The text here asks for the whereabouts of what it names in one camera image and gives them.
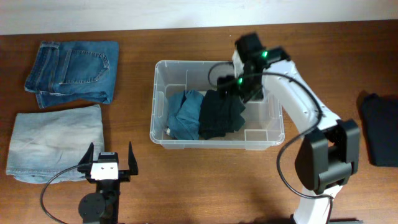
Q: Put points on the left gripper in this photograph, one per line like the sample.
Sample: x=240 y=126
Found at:
x=123 y=175

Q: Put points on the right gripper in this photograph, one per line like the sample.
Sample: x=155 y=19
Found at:
x=228 y=82

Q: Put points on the black garment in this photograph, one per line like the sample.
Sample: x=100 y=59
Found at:
x=219 y=116

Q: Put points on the light blue jeans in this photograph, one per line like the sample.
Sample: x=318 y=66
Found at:
x=44 y=144

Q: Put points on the teal blue shirt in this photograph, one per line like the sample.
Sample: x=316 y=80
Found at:
x=183 y=115

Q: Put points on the dark navy garment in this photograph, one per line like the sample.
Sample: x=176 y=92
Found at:
x=380 y=122

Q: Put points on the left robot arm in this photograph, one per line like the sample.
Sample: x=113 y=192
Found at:
x=102 y=206

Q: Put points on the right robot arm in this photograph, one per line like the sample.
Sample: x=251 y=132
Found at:
x=329 y=152

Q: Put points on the clear plastic storage bin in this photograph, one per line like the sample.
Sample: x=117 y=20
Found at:
x=263 y=119

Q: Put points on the dark blue folded jeans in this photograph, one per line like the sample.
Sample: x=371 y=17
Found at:
x=77 y=70

